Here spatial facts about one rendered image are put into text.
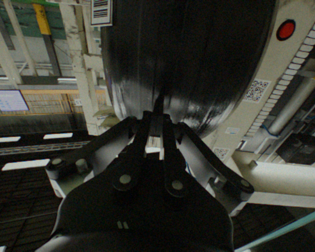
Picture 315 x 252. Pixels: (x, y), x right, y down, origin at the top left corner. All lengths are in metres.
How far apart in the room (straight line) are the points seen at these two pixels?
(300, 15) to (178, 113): 0.40
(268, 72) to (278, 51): 0.05
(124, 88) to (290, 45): 0.45
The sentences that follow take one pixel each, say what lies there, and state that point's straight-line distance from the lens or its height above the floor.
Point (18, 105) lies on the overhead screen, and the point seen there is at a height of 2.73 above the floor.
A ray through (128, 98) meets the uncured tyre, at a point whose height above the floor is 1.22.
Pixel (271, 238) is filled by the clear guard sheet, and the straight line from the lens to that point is 0.78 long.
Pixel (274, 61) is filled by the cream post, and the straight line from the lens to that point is 0.51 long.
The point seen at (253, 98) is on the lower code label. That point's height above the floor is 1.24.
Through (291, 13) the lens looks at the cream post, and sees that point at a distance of 0.50.
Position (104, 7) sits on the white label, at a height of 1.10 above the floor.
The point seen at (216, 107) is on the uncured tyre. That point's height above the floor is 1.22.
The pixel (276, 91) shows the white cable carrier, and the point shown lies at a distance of 0.56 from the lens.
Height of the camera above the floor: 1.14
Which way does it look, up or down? 34 degrees up
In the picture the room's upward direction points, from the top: 172 degrees counter-clockwise
